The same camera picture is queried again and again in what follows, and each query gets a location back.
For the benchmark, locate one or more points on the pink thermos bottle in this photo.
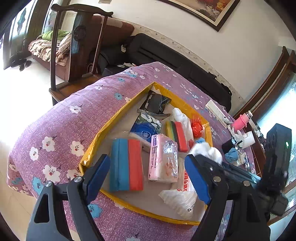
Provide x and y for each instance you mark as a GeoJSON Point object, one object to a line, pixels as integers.
{"type": "Point", "coordinates": [242, 121]}

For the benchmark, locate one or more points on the white cloth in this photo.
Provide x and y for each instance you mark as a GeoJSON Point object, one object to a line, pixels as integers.
{"type": "Point", "coordinates": [177, 115]}

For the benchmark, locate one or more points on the white towel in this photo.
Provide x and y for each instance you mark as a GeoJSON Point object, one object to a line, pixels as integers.
{"type": "Point", "coordinates": [205, 150]}

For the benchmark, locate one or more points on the white red plastic bag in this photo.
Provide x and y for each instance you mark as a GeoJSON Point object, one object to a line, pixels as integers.
{"type": "Point", "coordinates": [182, 196]}

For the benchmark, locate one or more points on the red plastic bag ball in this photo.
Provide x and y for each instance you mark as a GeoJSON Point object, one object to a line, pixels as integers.
{"type": "Point", "coordinates": [197, 128]}

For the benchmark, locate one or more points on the yellow red sponge pack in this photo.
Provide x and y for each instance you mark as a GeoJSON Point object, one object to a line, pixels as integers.
{"type": "Point", "coordinates": [174, 131]}

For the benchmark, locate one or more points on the white work glove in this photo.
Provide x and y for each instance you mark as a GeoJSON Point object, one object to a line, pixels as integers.
{"type": "Point", "coordinates": [238, 136]}

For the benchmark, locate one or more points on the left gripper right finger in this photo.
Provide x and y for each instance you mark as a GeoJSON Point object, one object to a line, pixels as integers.
{"type": "Point", "coordinates": [226, 189]}

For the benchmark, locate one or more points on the white plastic jar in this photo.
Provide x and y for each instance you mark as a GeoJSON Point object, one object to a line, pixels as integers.
{"type": "Point", "coordinates": [247, 140]}

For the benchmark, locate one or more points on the black electric motor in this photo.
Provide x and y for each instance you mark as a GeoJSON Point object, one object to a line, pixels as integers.
{"type": "Point", "coordinates": [231, 143]}

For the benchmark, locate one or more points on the black snack packet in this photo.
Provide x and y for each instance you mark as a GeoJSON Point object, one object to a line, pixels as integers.
{"type": "Point", "coordinates": [155, 104]}

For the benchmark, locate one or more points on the blue floral tissue pack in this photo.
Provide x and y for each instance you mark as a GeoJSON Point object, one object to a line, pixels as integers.
{"type": "Point", "coordinates": [144, 128]}

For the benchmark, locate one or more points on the white paper booklet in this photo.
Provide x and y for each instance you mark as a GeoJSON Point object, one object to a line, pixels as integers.
{"type": "Point", "coordinates": [213, 108]}

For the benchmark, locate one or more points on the pink tissue pack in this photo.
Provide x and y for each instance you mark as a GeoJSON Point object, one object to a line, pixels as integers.
{"type": "Point", "coordinates": [163, 160]}

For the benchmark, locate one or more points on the purple floral tablecloth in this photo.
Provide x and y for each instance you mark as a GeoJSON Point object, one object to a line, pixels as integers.
{"type": "Point", "coordinates": [51, 148]}

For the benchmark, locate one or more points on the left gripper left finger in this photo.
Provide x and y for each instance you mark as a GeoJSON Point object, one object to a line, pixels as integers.
{"type": "Point", "coordinates": [48, 221]}

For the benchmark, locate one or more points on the black sofa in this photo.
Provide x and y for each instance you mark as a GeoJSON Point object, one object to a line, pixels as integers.
{"type": "Point", "coordinates": [142, 49]}

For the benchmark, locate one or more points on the blue red sponge pack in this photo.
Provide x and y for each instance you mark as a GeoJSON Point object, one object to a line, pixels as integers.
{"type": "Point", "coordinates": [126, 171]}

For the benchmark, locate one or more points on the framed wall painting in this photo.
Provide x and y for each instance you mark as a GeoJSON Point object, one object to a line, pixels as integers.
{"type": "Point", "coordinates": [212, 12]}

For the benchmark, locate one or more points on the dark wooden chair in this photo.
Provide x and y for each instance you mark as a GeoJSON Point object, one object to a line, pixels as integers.
{"type": "Point", "coordinates": [84, 50]}

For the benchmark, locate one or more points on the small blue cloth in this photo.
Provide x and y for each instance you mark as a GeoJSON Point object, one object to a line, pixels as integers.
{"type": "Point", "coordinates": [231, 155]}

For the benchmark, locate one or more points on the yellow edged cardboard tray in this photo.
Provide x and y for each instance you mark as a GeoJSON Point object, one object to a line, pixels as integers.
{"type": "Point", "coordinates": [146, 202]}

